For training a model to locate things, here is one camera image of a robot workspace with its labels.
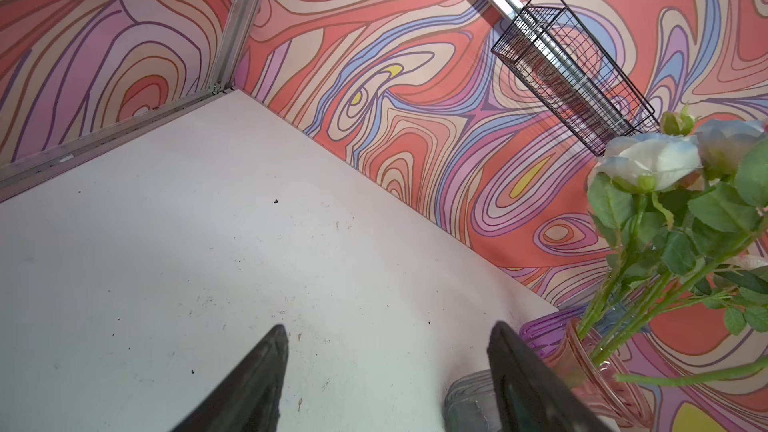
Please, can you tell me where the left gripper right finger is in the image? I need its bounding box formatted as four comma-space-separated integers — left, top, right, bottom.
487, 321, 609, 432

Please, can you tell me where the white blue rose stem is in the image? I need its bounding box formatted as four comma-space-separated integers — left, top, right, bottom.
578, 133, 701, 339

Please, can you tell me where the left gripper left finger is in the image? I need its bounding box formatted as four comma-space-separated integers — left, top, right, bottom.
174, 324, 289, 432

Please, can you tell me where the purple glass vase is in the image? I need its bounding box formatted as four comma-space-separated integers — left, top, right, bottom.
519, 304, 654, 361

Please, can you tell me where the back black wire basket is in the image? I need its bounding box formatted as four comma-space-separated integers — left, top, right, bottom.
492, 0, 659, 156

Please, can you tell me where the red glass vase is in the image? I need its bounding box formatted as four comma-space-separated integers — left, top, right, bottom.
443, 317, 658, 432

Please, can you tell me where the pale blue rose stem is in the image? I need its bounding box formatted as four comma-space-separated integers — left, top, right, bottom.
590, 114, 767, 364

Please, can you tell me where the salmon pink rose stem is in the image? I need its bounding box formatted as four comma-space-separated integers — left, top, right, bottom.
613, 356, 768, 387

